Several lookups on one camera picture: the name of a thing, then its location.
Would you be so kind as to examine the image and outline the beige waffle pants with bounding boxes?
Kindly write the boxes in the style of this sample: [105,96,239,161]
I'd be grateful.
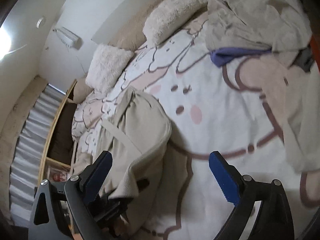
[72,86,193,230]

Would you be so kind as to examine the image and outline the pile of unfolded clothes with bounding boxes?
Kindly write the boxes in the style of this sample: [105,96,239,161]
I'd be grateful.
[206,0,319,172]

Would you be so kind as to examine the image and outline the red doll display case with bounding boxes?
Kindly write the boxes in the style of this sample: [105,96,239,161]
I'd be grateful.
[47,166,68,182]

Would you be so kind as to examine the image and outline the grey window curtain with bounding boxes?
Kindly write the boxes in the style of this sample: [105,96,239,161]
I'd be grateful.
[9,84,65,228]

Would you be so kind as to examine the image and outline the beige curtain valance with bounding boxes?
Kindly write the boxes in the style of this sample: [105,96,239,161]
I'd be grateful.
[1,76,48,223]

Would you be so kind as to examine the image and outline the bear print bed cover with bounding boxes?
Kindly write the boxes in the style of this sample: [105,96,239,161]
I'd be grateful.
[72,0,319,239]

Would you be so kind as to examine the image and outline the large white fluffy pillow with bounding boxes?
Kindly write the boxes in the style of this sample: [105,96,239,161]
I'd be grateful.
[85,44,135,94]

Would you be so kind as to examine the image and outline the long beige bolster blanket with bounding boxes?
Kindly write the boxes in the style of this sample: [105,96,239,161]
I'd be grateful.
[72,0,226,104]

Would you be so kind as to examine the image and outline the round ceiling light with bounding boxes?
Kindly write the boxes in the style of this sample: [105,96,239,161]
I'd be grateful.
[36,16,46,29]

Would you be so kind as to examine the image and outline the small white fluffy pillow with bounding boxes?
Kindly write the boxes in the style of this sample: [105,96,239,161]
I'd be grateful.
[143,0,207,48]

